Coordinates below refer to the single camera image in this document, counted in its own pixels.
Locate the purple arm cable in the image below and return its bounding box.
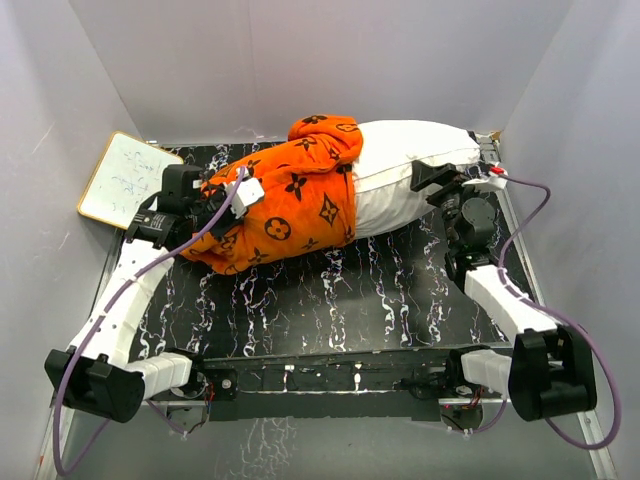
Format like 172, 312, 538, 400
52, 165, 249, 476
492, 167, 624, 451

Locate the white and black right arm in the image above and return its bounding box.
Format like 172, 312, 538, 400
410, 160, 597, 421

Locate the aluminium frame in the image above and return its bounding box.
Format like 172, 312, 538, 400
34, 130, 619, 480

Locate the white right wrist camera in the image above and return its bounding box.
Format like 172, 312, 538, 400
462, 165, 508, 193

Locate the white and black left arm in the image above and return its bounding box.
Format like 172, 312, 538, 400
44, 164, 263, 423

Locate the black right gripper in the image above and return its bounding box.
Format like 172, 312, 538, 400
410, 161, 491, 251

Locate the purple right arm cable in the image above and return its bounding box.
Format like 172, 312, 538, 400
492, 167, 624, 451

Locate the white board with wooden frame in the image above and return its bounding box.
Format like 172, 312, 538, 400
77, 131, 184, 230

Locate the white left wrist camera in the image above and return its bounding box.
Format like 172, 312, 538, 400
225, 177, 265, 219

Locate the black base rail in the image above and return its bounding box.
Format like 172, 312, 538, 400
149, 349, 501, 424

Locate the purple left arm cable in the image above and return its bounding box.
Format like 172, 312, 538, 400
52, 165, 249, 476

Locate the white pillow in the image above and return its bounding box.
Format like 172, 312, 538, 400
352, 120, 480, 239

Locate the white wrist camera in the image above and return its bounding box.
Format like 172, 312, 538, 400
225, 177, 265, 219
462, 165, 508, 193

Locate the orange patterned plush pillowcase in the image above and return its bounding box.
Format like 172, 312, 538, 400
181, 115, 364, 275

